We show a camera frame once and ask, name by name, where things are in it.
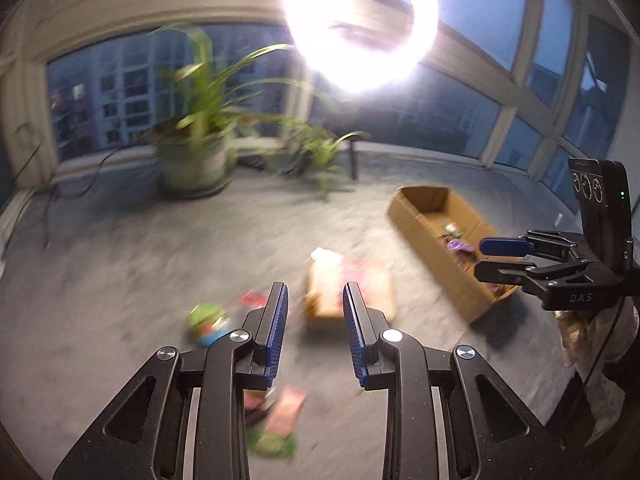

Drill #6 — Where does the cream window frame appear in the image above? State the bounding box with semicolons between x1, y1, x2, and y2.
0;0;640;221

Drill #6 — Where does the green pot saucer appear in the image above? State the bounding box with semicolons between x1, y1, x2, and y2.
160;175;233;200

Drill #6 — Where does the clear red-edged snack packet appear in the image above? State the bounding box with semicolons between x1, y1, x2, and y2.
452;251;481;273

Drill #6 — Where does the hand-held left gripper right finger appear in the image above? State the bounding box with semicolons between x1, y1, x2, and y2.
342;282;581;480

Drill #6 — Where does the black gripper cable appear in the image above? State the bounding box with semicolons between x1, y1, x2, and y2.
575;297;631;411

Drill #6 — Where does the tan bread packet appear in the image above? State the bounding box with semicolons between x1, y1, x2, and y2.
304;247;398;328

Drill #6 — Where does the potted spider plant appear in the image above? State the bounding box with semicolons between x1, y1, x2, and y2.
147;22;371;198

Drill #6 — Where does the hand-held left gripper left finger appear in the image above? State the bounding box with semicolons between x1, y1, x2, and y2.
52;282;290;480

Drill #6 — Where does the small green snack packet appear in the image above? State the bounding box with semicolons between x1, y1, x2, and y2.
250;430;297;460

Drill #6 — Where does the white ring light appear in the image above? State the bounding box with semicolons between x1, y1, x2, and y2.
282;0;440;95

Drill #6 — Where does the small spider plant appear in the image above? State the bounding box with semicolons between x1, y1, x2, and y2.
285;120;371;203

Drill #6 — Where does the light printed clothing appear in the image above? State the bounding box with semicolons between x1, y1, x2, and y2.
554;305;640;443

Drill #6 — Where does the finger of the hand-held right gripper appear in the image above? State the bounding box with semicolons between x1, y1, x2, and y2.
479;229;581;261
474;259;591;291

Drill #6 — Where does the cardboard box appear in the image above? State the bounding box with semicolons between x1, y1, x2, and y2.
387;185;521;323

